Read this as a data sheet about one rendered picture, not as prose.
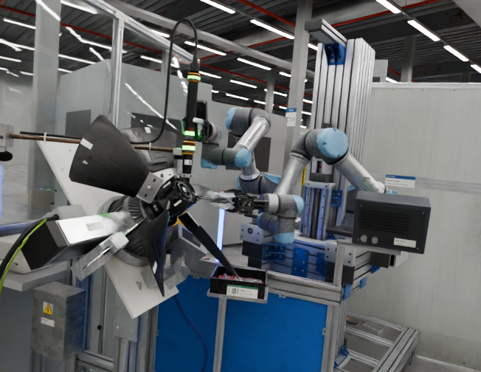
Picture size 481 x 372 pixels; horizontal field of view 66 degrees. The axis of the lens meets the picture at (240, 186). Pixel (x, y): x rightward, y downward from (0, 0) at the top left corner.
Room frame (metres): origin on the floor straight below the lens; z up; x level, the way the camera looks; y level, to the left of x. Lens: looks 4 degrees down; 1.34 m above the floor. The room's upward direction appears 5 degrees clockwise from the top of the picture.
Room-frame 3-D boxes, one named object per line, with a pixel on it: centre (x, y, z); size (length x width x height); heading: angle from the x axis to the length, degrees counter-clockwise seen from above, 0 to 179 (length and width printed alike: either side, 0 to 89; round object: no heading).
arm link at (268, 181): (2.11, -0.18, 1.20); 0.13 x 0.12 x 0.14; 69
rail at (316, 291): (1.64, -0.03, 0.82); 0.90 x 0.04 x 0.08; 69
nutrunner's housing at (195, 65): (1.34, 0.20, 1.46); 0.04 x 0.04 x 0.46
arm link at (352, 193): (1.81, -0.59, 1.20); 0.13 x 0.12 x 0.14; 27
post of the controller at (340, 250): (1.48, -0.43, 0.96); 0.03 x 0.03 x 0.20; 69
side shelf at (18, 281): (1.43, 0.75, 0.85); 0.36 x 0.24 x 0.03; 159
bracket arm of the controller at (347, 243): (1.45, -0.52, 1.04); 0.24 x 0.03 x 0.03; 69
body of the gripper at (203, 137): (1.46, 0.18, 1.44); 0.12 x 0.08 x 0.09; 169
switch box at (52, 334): (1.25, 0.59, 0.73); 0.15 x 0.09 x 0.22; 69
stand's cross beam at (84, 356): (1.29, 0.45, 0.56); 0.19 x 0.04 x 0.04; 69
